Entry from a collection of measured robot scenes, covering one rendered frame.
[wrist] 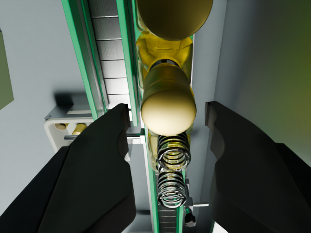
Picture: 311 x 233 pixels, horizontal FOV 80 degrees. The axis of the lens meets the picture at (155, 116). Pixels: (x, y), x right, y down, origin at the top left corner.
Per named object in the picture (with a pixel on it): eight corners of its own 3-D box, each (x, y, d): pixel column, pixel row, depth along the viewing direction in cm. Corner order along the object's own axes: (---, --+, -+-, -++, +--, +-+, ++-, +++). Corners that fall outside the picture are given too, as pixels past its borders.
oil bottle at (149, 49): (176, 50, 36) (193, 101, 18) (147, 51, 37) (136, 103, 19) (177, 17, 33) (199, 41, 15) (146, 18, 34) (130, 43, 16)
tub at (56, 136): (133, 145, 66) (130, 164, 59) (71, 147, 67) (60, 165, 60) (127, 102, 57) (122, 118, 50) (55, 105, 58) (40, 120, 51)
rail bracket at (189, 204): (202, 184, 58) (212, 228, 47) (179, 184, 59) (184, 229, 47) (202, 175, 56) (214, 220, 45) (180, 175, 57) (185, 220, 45)
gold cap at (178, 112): (187, 104, 16) (195, 137, 12) (145, 105, 16) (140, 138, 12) (189, 62, 14) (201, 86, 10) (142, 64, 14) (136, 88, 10)
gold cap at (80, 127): (78, 131, 62) (73, 140, 58) (75, 123, 60) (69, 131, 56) (89, 131, 61) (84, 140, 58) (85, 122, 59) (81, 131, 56)
